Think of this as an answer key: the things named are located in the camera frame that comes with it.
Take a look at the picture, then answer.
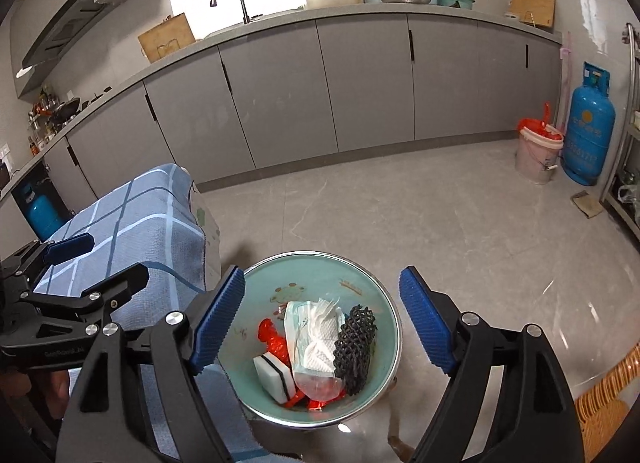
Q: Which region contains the red bucket liner bag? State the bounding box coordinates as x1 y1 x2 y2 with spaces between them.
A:
517 102 565 142

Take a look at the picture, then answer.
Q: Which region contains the black faucet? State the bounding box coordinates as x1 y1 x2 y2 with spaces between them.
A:
209 0 251 25

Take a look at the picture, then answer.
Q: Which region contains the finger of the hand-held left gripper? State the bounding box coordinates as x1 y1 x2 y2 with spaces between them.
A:
0 233 96 306
15 264 151 344

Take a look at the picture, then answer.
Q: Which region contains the steel shelf rack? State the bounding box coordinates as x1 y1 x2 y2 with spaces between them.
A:
599 23 640 240

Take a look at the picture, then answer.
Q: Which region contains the white tissue packet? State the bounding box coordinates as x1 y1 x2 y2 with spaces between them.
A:
283 297 347 400

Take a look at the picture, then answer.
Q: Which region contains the black wok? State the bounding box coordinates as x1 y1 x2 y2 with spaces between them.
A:
49 98 82 127

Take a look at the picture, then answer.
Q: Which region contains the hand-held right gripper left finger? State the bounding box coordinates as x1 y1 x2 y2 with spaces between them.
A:
56 265 247 463

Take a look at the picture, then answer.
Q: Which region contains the small blue gas cylinder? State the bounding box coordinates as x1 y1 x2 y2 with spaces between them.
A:
26 191 67 242

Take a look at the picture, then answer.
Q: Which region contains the pink plastic bucket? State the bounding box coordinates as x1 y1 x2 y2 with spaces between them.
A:
516 127 565 186

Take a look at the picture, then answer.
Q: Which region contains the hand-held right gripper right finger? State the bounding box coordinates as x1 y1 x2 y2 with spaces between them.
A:
398 266 586 463

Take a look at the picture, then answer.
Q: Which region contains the white sponge with black stripe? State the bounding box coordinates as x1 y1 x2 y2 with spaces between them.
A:
252 352 296 404

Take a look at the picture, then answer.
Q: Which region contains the wooden cutting board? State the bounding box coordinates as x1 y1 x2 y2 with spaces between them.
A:
137 13 197 64
509 0 557 28

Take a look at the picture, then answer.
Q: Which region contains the wooden stool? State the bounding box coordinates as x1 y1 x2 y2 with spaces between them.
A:
386 377 417 460

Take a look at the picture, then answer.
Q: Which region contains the grey kitchen cabinet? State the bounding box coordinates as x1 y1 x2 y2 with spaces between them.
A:
0 3 563 244

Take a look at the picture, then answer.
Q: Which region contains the blue checked cloth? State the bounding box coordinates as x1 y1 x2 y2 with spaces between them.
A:
32 164 275 463

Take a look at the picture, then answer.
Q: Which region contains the red plastic bag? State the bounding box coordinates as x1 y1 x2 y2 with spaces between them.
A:
257 318 347 412

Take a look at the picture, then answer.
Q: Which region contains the black foam net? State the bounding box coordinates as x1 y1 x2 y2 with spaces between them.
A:
332 304 378 397

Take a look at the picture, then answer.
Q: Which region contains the large blue gas cylinder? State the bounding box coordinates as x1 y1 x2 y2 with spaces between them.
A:
563 61 617 188

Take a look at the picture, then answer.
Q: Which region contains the flat cardboard piece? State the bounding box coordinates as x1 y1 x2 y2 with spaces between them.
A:
571 190 605 220

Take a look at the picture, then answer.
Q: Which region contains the range hood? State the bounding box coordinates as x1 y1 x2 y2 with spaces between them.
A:
20 0 112 72

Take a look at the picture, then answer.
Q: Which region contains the teal cartoon print basin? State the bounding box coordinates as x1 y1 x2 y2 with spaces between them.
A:
220 251 403 427

